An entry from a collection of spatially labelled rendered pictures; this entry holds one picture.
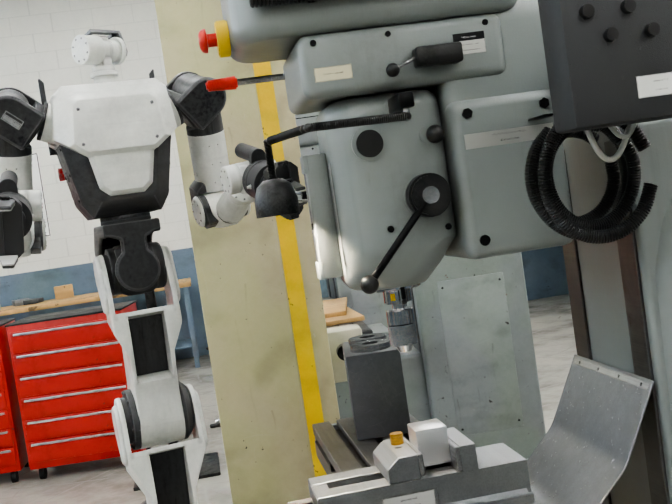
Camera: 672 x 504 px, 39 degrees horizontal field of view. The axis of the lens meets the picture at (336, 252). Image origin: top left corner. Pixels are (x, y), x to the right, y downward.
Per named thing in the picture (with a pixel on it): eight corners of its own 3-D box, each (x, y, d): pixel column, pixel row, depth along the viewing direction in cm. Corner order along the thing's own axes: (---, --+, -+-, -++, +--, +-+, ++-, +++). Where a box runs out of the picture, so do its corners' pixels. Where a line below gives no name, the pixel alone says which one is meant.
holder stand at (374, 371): (357, 441, 207) (343, 351, 206) (352, 418, 229) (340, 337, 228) (412, 433, 207) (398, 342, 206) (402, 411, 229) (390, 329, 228)
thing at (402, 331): (413, 345, 161) (408, 315, 161) (387, 347, 163) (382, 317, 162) (421, 340, 165) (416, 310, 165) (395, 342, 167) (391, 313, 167)
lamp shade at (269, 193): (250, 219, 158) (244, 182, 158) (290, 213, 161) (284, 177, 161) (265, 217, 152) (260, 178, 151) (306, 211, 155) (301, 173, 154)
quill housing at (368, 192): (354, 297, 152) (325, 98, 150) (335, 289, 172) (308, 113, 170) (468, 279, 155) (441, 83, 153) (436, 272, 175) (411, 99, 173)
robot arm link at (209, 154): (188, 220, 242) (173, 134, 234) (235, 207, 247) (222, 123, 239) (205, 231, 232) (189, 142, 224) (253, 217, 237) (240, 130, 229)
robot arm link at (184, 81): (178, 131, 237) (168, 76, 232) (211, 123, 241) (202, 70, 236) (194, 138, 227) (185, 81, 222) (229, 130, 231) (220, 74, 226)
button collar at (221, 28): (220, 54, 155) (214, 17, 154) (218, 60, 161) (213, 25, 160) (232, 53, 155) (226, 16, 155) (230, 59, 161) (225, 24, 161)
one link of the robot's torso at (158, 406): (120, 446, 230) (89, 256, 227) (191, 430, 236) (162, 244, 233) (130, 459, 215) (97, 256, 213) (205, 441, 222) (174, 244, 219)
